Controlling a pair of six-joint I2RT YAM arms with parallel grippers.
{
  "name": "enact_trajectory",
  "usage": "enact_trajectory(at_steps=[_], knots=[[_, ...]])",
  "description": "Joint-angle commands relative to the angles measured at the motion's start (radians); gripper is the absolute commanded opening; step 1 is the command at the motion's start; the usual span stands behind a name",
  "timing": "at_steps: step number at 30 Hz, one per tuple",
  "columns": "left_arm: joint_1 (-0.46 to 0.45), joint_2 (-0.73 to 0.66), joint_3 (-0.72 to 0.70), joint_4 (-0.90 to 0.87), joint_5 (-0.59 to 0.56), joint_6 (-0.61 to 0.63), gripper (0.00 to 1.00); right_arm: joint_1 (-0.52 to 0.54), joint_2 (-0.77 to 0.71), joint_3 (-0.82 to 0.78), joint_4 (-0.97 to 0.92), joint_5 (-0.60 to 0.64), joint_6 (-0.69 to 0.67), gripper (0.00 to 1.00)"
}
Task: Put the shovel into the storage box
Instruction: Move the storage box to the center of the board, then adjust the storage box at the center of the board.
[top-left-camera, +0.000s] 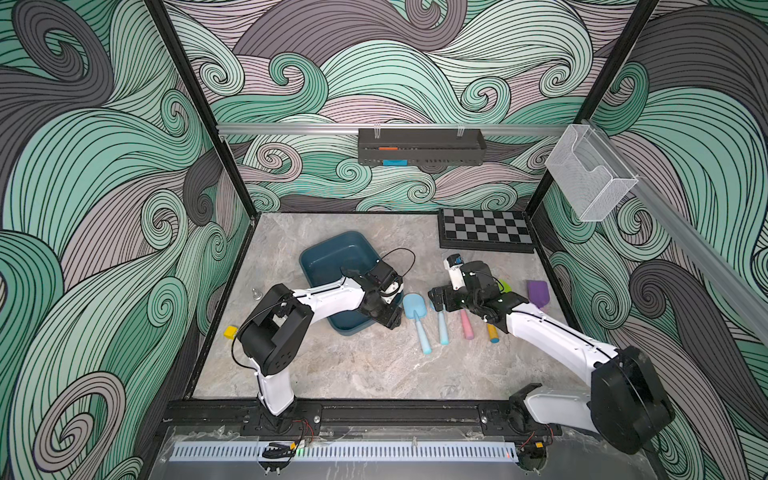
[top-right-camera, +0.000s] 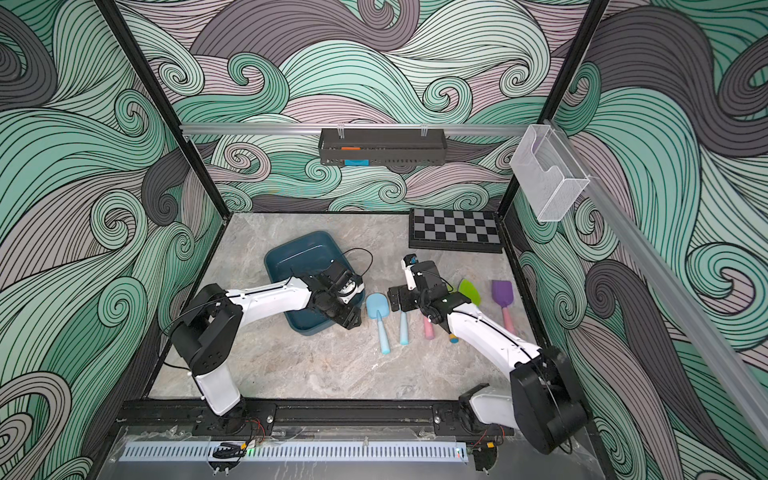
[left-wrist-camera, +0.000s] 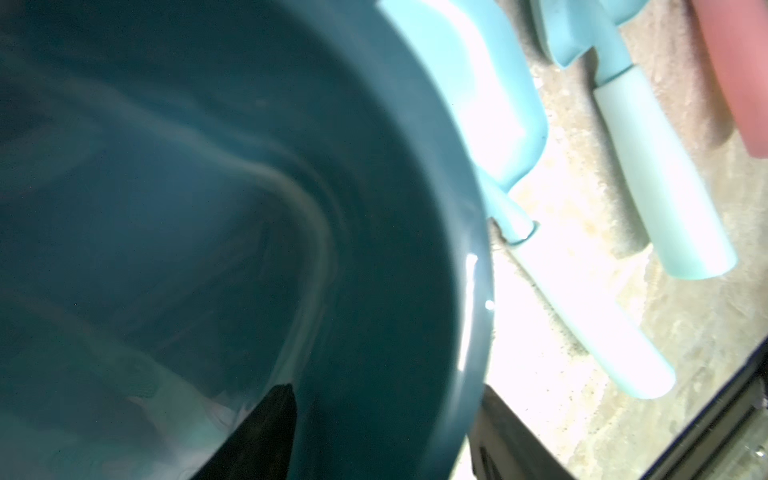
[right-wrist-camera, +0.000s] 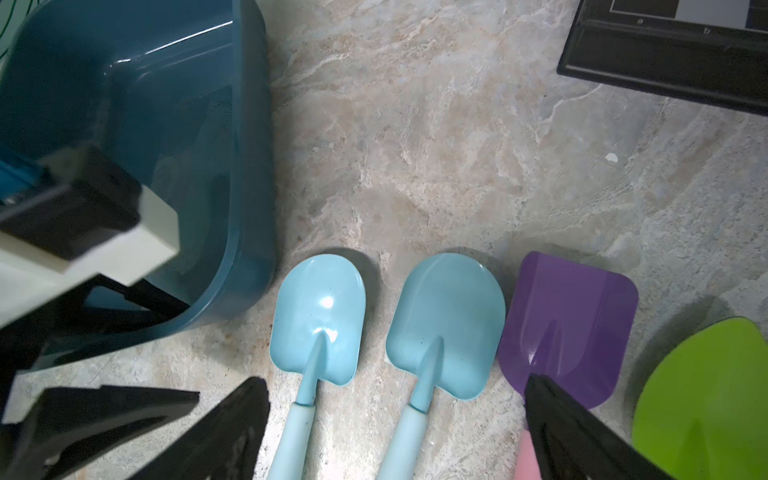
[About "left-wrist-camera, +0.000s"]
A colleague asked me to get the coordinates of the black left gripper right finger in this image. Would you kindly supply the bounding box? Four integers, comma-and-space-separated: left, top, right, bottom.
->
468, 385, 574, 480

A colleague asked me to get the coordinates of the teal plastic storage box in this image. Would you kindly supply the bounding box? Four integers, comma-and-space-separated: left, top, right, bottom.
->
1, 1, 493, 479

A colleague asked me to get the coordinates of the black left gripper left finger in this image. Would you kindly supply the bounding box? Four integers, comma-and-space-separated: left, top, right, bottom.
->
193, 384, 298, 480

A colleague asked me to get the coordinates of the purple shovel pink handle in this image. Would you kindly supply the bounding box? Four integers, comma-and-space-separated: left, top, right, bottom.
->
692, 0, 767, 159

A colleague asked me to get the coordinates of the light blue shovel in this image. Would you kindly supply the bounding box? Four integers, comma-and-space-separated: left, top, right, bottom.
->
531, 0, 738, 280
376, 1, 676, 399

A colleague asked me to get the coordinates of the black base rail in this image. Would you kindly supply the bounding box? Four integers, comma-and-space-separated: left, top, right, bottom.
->
642, 341, 767, 479

